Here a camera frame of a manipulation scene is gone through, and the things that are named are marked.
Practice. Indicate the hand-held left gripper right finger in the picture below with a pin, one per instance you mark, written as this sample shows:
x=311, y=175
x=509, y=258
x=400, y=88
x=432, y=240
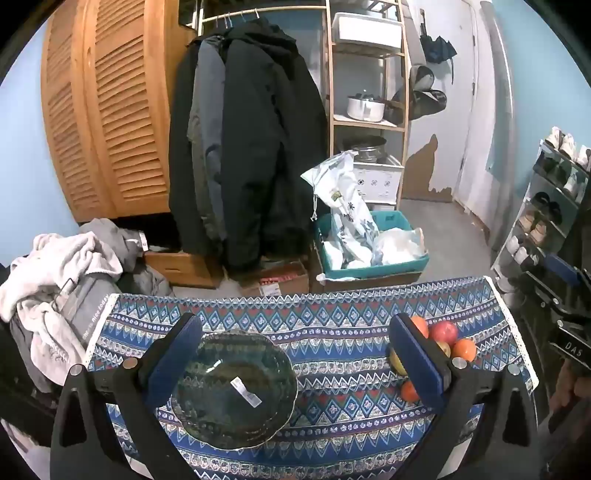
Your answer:
x=420, y=362

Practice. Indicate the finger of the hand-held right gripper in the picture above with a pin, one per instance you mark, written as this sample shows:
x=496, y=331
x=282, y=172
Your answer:
x=561, y=307
x=561, y=268

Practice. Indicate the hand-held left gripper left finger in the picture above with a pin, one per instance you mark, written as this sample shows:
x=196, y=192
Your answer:
x=175, y=362

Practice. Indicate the orange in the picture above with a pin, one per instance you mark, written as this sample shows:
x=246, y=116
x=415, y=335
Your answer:
x=408, y=391
x=464, y=350

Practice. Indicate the bright red apple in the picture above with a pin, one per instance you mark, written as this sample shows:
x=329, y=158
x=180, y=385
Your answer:
x=443, y=331

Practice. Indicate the dark green glass bowl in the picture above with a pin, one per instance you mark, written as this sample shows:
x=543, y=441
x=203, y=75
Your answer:
x=217, y=369

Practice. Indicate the person's right hand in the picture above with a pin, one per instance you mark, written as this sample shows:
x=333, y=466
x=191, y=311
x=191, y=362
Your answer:
x=568, y=385

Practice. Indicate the group of shoes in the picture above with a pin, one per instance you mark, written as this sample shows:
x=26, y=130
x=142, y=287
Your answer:
x=540, y=221

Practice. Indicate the metal shoe rack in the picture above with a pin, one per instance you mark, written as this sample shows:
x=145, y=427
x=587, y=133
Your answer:
x=531, y=194

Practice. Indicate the dark grey garment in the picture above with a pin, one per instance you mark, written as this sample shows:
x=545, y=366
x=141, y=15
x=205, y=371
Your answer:
x=147, y=281

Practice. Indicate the large cardboard box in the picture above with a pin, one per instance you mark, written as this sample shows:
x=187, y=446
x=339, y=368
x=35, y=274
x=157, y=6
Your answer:
x=369, y=285

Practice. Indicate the wooden drawer box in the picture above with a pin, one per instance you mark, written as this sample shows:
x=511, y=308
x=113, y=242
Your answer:
x=180, y=270

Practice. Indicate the blue patterned tablecloth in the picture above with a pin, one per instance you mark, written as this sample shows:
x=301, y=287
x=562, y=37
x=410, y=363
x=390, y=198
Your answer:
x=332, y=332

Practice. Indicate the teal plastic bin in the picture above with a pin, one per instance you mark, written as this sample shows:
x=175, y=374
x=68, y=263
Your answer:
x=392, y=270

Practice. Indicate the grey printed garment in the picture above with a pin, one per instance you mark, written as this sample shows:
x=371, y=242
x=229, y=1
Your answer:
x=87, y=304

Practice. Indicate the clear plastic bag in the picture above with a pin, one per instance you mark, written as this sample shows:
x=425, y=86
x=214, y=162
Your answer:
x=399, y=247

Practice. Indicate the red label cardboard box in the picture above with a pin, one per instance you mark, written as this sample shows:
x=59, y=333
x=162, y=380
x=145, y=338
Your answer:
x=277, y=279

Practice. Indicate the grey hoodie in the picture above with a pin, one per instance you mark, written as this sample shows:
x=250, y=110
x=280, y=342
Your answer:
x=120, y=240

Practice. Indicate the pile of clothes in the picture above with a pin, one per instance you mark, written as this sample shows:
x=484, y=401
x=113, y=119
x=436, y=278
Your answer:
x=55, y=272

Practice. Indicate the white door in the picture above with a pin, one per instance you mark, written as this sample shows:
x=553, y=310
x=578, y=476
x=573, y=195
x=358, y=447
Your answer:
x=480, y=115

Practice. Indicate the white printed bag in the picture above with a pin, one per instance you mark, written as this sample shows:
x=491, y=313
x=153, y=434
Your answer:
x=344, y=203

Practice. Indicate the white patterned cabinet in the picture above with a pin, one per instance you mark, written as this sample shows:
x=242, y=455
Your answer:
x=378, y=184

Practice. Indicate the black jacket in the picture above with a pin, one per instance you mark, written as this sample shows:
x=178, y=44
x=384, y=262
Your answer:
x=182, y=161

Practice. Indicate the black cap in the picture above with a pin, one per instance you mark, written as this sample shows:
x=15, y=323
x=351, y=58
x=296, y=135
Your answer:
x=427, y=106

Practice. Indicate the metal steamer pot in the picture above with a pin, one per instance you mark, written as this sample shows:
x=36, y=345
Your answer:
x=368, y=150

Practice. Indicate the grey jacket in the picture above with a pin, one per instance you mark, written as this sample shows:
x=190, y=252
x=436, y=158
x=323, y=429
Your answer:
x=207, y=138

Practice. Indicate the grey cap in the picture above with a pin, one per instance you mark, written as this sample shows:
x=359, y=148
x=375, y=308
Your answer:
x=421, y=77

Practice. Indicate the black hooded coat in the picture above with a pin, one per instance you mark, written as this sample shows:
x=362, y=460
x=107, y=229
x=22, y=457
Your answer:
x=263, y=138

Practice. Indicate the white cooking pot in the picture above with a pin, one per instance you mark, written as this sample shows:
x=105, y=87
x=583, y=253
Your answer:
x=364, y=108

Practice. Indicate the dark blue umbrella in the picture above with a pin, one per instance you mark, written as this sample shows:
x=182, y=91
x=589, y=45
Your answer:
x=438, y=46

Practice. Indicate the wooden louvered wardrobe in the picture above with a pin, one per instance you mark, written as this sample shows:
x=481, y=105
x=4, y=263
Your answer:
x=115, y=115

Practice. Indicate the wooden shelf rack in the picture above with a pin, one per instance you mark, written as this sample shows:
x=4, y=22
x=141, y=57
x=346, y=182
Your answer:
x=330, y=92

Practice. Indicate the white storage box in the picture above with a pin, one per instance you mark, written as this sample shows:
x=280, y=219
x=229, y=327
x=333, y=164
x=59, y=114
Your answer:
x=367, y=32

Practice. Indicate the white clothes rail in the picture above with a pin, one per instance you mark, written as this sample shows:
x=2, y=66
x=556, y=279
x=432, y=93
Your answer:
x=221, y=15

